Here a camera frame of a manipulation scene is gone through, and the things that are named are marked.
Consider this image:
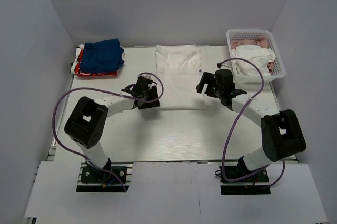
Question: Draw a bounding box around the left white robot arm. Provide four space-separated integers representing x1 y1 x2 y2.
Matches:
64 74 163 181

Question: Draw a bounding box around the pink garment in basket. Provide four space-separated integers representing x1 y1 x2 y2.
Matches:
231 36 274 73

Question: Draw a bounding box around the white crumpled shirt in basket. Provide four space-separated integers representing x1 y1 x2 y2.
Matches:
232 45 276 76

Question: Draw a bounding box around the white plastic basket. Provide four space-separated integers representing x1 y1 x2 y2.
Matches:
226 29 285 83

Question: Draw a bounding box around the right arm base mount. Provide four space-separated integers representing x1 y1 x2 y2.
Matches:
214 162 272 196

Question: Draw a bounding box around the red and white folded shirt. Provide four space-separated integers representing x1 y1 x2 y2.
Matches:
70 45 119 77

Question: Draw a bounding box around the blue t-shirt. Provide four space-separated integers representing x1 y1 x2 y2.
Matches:
80 38 124 74

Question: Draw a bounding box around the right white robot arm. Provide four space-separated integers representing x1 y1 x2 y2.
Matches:
196 69 306 182

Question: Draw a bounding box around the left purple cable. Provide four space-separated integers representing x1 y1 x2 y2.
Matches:
52 73 165 192

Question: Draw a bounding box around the white printed t-shirt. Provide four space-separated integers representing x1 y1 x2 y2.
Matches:
155 45 205 111

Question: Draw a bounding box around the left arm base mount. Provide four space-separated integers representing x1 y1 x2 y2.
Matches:
76 163 132 193

